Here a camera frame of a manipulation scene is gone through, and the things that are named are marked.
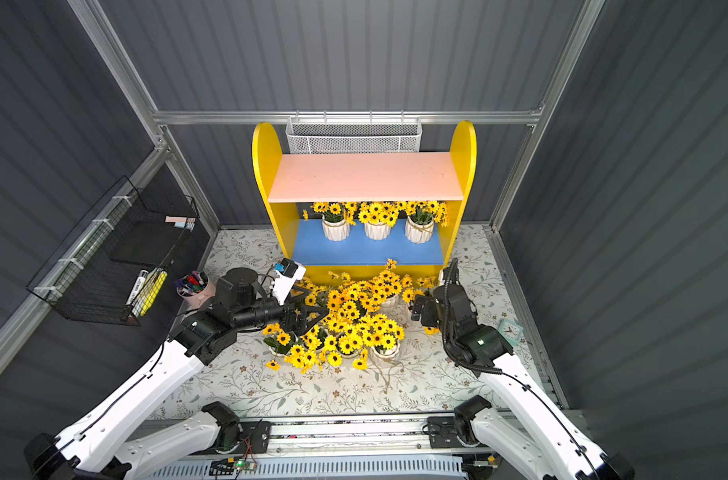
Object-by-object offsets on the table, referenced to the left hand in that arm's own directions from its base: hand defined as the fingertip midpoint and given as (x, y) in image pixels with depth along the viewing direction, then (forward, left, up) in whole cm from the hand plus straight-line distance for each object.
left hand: (315, 302), depth 68 cm
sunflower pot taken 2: (+14, -29, -15) cm, 35 cm away
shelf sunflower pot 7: (+11, -20, -13) cm, 26 cm away
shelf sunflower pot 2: (+30, -15, -1) cm, 33 cm away
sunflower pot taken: (+9, +2, -11) cm, 14 cm away
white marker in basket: (+5, +42, +1) cm, 43 cm away
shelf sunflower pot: (+32, -3, -3) cm, 32 cm away
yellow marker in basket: (+3, +38, +1) cm, 38 cm away
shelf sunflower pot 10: (-2, -16, -13) cm, 21 cm away
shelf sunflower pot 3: (+32, -29, -4) cm, 43 cm away
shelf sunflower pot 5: (+4, -6, -10) cm, 12 cm away
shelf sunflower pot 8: (-5, +1, -15) cm, 16 cm away
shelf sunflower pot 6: (+9, -11, -14) cm, 20 cm away
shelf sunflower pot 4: (-2, +12, -17) cm, 21 cm away
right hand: (+5, -30, -7) cm, 31 cm away
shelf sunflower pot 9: (-5, -6, -13) cm, 15 cm away
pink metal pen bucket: (+14, +39, -15) cm, 44 cm away
